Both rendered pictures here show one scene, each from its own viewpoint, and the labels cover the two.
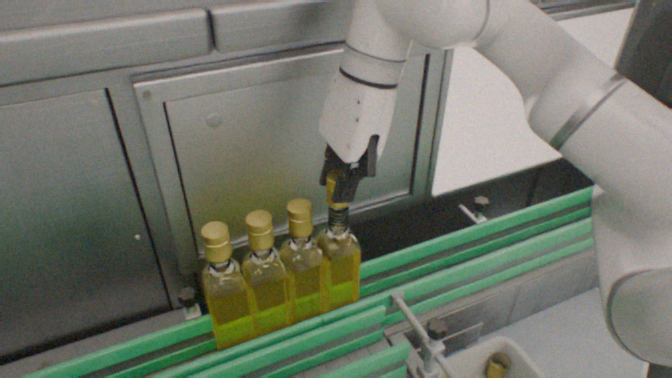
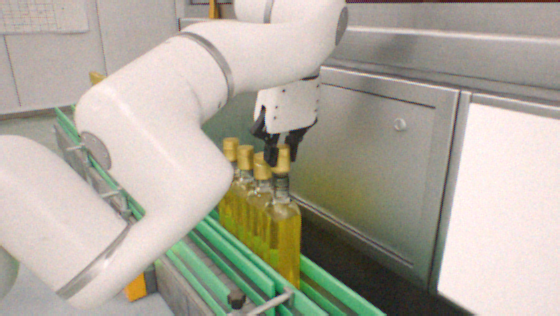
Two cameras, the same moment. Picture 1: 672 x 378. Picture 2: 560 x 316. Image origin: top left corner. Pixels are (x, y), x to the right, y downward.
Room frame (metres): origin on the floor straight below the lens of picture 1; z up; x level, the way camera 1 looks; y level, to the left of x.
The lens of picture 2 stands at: (0.39, -0.65, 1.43)
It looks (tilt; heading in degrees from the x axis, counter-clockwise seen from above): 21 degrees down; 77
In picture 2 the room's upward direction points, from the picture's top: straight up
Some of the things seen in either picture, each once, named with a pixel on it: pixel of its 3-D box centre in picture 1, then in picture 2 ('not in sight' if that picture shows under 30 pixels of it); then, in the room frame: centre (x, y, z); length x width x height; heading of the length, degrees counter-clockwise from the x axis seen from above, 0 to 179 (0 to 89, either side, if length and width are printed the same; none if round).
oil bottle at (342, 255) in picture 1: (337, 281); (281, 247); (0.54, -0.01, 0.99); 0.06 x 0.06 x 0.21; 23
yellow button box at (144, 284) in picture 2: not in sight; (136, 279); (0.22, 0.22, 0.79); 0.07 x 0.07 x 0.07; 24
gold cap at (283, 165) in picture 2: (338, 188); (280, 158); (0.54, -0.01, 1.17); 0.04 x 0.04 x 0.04
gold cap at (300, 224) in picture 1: (300, 217); (262, 165); (0.52, 0.04, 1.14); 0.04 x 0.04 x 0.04
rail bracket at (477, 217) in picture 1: (469, 220); not in sight; (0.74, -0.28, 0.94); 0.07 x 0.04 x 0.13; 24
